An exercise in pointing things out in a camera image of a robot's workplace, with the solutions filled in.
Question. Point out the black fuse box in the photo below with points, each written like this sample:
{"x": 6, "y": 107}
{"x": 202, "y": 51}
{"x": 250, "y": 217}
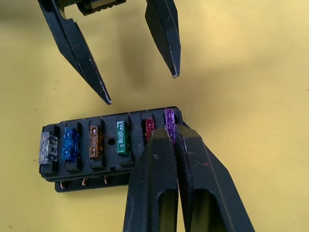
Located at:
{"x": 109, "y": 141}

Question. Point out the green blade fuse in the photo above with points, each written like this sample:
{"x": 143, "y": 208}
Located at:
{"x": 122, "y": 139}

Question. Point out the purple blade fuse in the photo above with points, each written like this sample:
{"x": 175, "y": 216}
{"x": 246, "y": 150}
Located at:
{"x": 169, "y": 120}

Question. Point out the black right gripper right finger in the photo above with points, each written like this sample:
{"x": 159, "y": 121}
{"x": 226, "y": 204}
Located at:
{"x": 207, "y": 183}

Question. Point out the red blade fuse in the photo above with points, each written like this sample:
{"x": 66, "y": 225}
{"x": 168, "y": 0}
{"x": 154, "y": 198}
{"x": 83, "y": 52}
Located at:
{"x": 149, "y": 126}

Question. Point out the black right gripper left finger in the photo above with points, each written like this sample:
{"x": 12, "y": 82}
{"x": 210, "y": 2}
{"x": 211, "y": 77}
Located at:
{"x": 149, "y": 169}

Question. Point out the brown blade fuse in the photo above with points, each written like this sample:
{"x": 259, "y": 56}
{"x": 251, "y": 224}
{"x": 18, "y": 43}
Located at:
{"x": 95, "y": 142}

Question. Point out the clear blade fuse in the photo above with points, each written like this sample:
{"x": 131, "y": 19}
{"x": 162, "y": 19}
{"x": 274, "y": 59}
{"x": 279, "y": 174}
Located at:
{"x": 47, "y": 148}

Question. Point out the blue blade fuse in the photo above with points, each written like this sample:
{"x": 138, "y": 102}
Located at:
{"x": 70, "y": 145}

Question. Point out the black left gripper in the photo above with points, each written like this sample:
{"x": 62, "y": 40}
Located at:
{"x": 96, "y": 6}

